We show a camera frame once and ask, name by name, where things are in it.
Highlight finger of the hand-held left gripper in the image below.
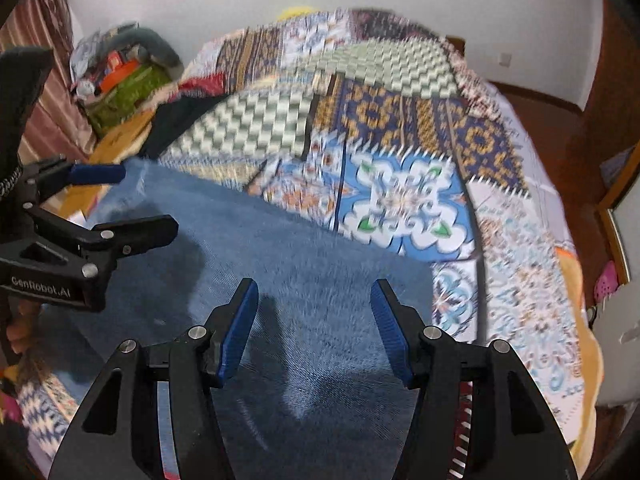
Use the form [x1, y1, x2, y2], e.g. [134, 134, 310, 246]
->
[74, 214, 179, 279]
[24, 157, 127, 207]

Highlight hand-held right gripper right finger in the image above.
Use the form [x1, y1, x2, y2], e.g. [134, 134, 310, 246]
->
[369, 278, 581, 480]

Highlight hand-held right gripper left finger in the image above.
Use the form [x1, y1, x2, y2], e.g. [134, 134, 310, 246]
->
[47, 277, 261, 480]

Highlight blue denim pants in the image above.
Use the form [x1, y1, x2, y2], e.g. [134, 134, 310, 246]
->
[20, 157, 436, 480]

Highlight person's left hand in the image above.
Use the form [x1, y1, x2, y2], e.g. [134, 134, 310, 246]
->
[7, 300, 43, 358]

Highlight bamboo lap desk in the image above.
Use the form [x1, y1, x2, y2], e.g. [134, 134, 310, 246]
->
[42, 110, 156, 221]

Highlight striped pink curtain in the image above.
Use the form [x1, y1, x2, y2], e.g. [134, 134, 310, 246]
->
[0, 0, 98, 166]

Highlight green fabric storage box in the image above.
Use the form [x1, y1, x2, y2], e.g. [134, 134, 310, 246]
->
[87, 62, 173, 136]

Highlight black folded garment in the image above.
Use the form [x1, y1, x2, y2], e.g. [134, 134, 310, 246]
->
[142, 92, 231, 161]

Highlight pile of crumpled clothes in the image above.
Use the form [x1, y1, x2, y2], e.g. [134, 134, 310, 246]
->
[70, 22, 138, 86]

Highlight patchwork printed blanket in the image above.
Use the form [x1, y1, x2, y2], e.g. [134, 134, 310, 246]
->
[15, 7, 606, 480]

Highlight grey plush pillow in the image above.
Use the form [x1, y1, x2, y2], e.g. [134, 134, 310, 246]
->
[107, 27, 183, 68]

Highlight orange bed sheet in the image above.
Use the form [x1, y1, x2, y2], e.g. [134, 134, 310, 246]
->
[555, 245, 606, 480]

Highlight pink slipper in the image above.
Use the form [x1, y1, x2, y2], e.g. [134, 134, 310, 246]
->
[595, 260, 623, 306]

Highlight wooden framed mirror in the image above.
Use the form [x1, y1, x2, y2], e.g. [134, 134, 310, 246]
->
[597, 145, 640, 286]

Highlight yellow curved object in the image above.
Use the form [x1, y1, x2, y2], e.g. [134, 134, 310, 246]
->
[277, 5, 321, 21]

